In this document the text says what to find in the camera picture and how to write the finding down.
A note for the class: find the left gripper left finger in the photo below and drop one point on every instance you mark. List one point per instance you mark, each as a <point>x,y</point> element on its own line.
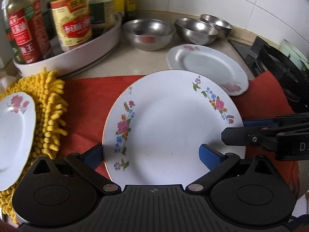
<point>85,165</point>

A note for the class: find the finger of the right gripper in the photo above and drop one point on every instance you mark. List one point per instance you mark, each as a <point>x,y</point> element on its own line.
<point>293,120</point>
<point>248,136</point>

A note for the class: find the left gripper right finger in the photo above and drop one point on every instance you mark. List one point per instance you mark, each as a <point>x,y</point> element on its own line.
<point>219,165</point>

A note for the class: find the large floral white plate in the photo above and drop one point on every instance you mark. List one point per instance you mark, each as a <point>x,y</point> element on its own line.
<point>155,127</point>

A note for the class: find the pink flower plate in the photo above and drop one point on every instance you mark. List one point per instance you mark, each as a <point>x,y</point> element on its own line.
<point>17,126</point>
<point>211,63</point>

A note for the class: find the large steel bowl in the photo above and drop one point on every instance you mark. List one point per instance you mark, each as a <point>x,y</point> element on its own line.
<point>148,34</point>

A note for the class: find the black gas stove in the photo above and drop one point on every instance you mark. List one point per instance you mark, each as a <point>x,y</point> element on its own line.
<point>261,57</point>

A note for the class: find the red cloth mat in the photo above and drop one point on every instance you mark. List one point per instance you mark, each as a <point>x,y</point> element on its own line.
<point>91,99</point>

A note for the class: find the light green container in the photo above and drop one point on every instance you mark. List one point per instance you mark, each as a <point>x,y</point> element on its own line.
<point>294,55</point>

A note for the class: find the yellow chenille mop cloth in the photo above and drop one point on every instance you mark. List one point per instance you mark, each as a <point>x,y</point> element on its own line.
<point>46,90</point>

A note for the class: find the white garlic bulb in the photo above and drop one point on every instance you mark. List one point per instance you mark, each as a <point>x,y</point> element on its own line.
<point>6,82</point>

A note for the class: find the white oval ceramic dish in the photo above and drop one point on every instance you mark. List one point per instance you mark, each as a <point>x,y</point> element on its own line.
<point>76,60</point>

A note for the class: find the red label soy sauce bottle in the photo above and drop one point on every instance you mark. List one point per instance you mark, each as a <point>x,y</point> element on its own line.
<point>25,30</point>

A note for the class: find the yellow label vinegar bottle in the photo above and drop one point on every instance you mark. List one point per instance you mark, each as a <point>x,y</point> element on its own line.
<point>72,22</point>

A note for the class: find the green label clear bottle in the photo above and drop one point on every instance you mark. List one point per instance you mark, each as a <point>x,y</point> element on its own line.
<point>102,13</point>

